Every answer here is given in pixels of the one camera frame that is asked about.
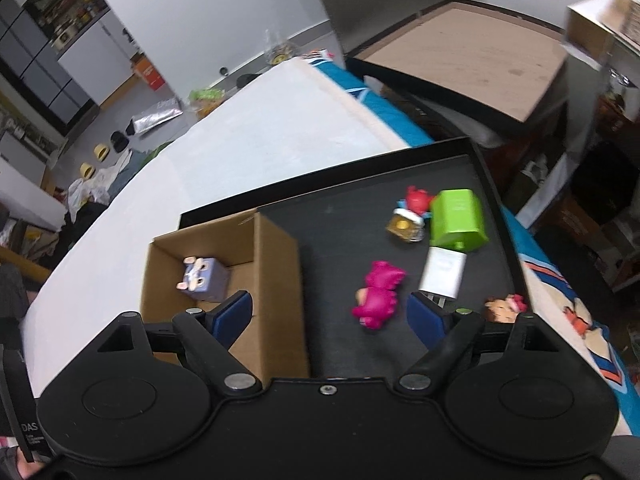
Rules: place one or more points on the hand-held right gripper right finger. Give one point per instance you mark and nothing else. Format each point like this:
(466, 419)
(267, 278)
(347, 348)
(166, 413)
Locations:
(422, 317)

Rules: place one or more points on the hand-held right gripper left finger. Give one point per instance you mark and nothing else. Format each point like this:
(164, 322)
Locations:
(235, 316)

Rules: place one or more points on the pink dinosaur toy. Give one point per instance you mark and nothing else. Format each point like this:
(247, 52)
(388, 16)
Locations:
(377, 295)

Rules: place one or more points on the white charger plug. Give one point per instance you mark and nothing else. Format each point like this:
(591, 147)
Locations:
(445, 270)

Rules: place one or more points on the brown haired doll figure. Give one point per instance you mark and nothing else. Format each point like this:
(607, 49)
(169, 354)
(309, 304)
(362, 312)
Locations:
(500, 308)

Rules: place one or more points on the small green box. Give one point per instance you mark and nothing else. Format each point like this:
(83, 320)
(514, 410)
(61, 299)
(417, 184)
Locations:
(457, 217)

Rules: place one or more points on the black tray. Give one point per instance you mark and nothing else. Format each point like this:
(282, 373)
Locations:
(340, 240)

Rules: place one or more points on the purple cube animal toy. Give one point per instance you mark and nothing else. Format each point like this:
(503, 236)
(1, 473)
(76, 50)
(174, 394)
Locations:
(212, 280)

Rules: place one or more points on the red and gold toy figure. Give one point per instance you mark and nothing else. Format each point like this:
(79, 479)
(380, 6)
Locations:
(405, 225)

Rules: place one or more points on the yellow wooden table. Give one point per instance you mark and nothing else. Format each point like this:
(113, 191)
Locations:
(25, 262)

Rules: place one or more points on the white plastic bag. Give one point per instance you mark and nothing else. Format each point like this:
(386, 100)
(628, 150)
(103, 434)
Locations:
(90, 190)

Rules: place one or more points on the yellow slipper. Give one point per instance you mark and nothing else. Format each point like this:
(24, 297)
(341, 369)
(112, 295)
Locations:
(88, 170)
(102, 152)

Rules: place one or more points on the black slipper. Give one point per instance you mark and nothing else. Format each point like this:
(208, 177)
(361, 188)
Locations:
(247, 80)
(119, 141)

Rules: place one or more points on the silver foil bag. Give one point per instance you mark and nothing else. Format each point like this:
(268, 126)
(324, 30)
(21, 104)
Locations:
(157, 116)

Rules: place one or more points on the green snack bag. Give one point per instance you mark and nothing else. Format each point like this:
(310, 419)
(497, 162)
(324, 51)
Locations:
(207, 100)

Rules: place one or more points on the orange box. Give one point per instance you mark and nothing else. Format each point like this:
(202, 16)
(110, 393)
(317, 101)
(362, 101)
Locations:
(147, 72)

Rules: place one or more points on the black framed wooden board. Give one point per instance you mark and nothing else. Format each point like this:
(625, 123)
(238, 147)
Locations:
(465, 55)

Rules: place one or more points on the clear plastic bag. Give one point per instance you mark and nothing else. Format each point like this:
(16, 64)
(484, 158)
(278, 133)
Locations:
(277, 50)

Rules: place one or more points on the white cabinet with jars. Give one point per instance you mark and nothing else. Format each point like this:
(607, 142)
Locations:
(100, 25)

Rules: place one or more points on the dark grey cabinet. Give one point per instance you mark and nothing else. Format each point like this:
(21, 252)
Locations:
(35, 65)

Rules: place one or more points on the tan cardboard box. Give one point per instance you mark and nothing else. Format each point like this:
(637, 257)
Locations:
(595, 25)

